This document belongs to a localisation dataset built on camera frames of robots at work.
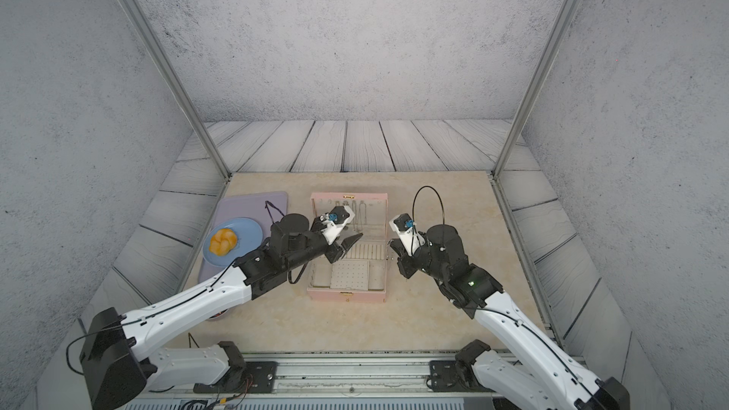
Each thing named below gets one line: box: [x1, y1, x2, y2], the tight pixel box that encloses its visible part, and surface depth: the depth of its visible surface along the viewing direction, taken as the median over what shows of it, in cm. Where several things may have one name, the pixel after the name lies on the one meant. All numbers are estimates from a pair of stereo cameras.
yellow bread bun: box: [208, 227, 239, 257], surface depth 98 cm
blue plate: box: [203, 217, 264, 268], surface depth 102 cm
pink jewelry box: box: [306, 191, 388, 304], surface depth 86 cm
